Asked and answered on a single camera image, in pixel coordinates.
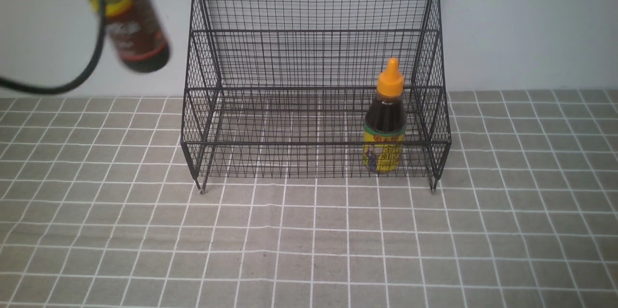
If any small orange-capped sauce bottle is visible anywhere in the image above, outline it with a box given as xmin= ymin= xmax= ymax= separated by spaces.
xmin=363 ymin=57 xmax=407 ymax=174

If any dark soy sauce bottle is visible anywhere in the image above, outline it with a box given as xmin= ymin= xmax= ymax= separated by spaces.
xmin=105 ymin=0 xmax=170 ymax=73

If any grey checkered tablecloth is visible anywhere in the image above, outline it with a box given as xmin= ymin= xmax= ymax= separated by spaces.
xmin=0 ymin=90 xmax=618 ymax=308

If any black wire mesh shelf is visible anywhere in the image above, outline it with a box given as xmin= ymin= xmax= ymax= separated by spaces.
xmin=181 ymin=0 xmax=452 ymax=193

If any black cable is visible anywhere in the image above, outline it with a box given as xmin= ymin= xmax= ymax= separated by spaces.
xmin=0 ymin=0 xmax=108 ymax=95

